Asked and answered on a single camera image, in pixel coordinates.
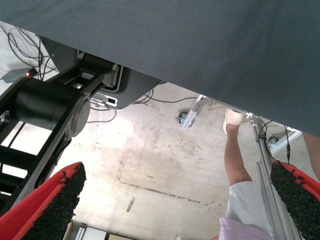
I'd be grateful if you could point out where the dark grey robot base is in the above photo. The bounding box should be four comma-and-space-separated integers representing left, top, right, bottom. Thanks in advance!
37, 34, 168, 111

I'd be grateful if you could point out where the black robot torso column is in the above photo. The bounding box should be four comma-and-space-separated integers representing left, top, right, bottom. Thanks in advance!
0, 52, 121, 217

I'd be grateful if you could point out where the aluminium table brace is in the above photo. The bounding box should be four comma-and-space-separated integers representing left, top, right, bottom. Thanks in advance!
180, 93, 218, 130

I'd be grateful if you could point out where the aluminium frame with casters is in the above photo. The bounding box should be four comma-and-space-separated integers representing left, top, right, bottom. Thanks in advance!
246, 111, 305, 240

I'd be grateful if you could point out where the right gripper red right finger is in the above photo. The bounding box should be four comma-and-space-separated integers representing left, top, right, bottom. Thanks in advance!
270, 159, 320, 240

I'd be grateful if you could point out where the brown cardboard box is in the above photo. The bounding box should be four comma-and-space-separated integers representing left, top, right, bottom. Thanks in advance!
63, 221, 76, 240

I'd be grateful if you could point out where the tangled black floor cable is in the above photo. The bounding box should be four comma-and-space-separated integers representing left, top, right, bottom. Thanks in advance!
0, 24, 60, 82

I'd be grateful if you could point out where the dark grey table cloth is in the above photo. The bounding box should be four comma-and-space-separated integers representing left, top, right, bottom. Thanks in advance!
0, 0, 320, 138

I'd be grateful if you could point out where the looped black floor cable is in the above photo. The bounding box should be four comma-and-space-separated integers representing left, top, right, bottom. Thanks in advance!
86, 109, 118, 124

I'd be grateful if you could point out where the grey power box red light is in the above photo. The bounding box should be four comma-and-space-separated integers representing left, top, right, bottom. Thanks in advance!
2, 67, 38, 83

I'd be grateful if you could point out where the aluminium frame rail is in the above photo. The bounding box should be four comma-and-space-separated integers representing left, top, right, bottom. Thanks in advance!
268, 128, 303, 156

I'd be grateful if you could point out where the long black floor cable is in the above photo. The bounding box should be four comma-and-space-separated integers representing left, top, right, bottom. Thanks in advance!
129, 88, 198, 106

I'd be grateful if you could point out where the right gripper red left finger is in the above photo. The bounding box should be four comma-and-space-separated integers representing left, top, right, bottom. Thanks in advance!
0, 161, 87, 240

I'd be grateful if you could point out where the person in white shorts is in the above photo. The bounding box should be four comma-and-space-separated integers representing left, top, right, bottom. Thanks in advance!
218, 107, 320, 240

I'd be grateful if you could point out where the black cable with inline plug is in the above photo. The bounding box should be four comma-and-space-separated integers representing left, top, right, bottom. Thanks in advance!
254, 119, 293, 166

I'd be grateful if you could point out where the white shoe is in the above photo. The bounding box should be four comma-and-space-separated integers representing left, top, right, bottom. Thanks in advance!
223, 107, 247, 135

